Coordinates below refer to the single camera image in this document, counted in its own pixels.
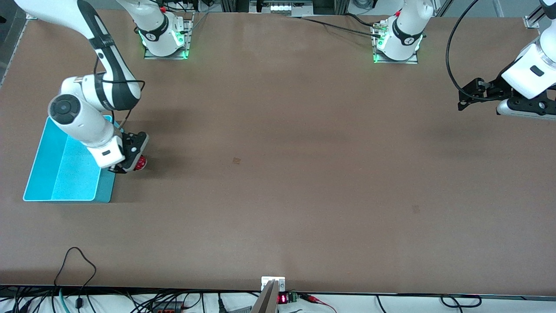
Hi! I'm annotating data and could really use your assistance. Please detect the blue plastic box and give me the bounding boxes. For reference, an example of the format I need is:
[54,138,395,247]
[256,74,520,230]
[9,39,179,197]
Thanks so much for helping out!
[22,114,124,204]

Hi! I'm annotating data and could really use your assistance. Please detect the orange black power strip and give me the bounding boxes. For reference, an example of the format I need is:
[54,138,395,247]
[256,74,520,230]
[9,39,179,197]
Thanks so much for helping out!
[149,300,184,312]

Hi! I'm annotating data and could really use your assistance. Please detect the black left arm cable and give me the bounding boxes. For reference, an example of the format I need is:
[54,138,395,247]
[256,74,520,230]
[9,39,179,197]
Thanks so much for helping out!
[446,0,492,103]

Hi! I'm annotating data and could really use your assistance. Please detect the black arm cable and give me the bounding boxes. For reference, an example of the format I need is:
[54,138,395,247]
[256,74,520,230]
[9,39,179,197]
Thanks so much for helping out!
[93,56,146,127]
[446,0,492,103]

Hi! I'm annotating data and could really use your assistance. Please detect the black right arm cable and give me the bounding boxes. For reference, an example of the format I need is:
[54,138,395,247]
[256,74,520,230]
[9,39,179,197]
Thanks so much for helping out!
[93,56,146,127]

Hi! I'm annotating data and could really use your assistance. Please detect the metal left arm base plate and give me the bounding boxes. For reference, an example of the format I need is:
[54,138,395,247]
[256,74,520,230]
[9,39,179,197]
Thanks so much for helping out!
[372,20,419,65]

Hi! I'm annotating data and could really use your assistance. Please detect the aluminium frame corner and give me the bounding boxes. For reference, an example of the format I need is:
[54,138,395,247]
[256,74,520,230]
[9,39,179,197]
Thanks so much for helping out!
[523,0,550,30]

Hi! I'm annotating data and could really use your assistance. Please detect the thin black looped cable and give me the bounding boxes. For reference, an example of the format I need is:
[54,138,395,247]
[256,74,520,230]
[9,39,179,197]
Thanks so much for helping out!
[53,246,97,309]

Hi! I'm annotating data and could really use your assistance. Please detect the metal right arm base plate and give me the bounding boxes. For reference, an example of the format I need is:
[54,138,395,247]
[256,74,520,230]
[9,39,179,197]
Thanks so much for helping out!
[143,12,194,60]

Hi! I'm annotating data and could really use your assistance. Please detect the short thick black table cable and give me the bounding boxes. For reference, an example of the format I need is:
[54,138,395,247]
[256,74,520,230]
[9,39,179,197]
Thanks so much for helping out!
[344,13,377,27]

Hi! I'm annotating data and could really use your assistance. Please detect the long thick black table cable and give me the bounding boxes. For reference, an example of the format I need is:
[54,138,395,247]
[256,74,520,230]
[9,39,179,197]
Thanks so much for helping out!
[286,16,384,38]

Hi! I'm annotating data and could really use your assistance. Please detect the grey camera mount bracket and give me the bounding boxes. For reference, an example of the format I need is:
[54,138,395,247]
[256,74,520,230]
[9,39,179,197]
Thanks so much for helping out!
[251,276,286,313]

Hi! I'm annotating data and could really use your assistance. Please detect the aluminium frame with white light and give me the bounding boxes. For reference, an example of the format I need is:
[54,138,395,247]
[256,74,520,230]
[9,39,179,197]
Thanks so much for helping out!
[249,0,314,17]

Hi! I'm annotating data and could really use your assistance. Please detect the black coiled cable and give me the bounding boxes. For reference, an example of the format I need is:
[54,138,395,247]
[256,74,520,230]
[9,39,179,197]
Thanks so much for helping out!
[440,294,483,308]

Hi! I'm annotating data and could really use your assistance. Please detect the red clip lead wire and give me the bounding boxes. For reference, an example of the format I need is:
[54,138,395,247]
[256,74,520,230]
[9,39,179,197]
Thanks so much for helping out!
[300,293,338,313]

